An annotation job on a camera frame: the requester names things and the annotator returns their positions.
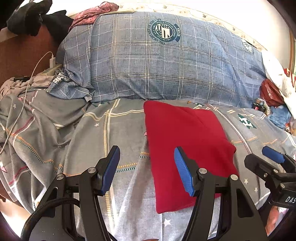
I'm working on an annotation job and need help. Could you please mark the red knit garment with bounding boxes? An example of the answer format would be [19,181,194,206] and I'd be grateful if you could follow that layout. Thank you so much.
[144,101,238,214]

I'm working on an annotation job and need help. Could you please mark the black clothes on headboard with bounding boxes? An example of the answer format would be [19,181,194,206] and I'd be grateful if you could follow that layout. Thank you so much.
[6,1,73,44]

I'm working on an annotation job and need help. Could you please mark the right hand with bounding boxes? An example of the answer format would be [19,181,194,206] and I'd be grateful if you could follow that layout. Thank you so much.
[265,206,288,236]

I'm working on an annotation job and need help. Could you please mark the red plastic bag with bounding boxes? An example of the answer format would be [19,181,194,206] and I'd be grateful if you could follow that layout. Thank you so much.
[260,78,285,107]

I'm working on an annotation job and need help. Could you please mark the white plastic bag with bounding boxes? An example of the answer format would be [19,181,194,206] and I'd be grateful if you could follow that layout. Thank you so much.
[261,49,295,118]

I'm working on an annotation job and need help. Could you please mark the grey patterned bed sheet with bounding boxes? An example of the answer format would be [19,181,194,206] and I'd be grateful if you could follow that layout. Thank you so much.
[0,89,296,241]

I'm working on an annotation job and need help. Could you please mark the pale crumpled garment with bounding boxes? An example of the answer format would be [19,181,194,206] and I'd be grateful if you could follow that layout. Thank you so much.
[1,64,62,99]

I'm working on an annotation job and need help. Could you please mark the white phone charger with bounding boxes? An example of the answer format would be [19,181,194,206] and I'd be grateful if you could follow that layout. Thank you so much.
[49,55,56,69]

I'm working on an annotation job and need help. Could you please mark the blue plaid quilt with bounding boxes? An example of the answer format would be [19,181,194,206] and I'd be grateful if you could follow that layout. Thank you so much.
[48,12,266,108]

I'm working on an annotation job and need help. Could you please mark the brown wooden headboard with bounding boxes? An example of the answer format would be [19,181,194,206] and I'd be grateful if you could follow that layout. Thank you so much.
[0,25,59,83]

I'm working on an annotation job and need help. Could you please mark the dark red patterned cloth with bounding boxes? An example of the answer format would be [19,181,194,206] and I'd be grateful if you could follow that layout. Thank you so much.
[68,1,119,32]

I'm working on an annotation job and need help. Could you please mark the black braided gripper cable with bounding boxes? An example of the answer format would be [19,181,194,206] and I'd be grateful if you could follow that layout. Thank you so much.
[20,197,82,241]

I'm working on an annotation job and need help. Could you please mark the white charging cable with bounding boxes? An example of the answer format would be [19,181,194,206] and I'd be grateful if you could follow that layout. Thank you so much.
[0,51,55,155]

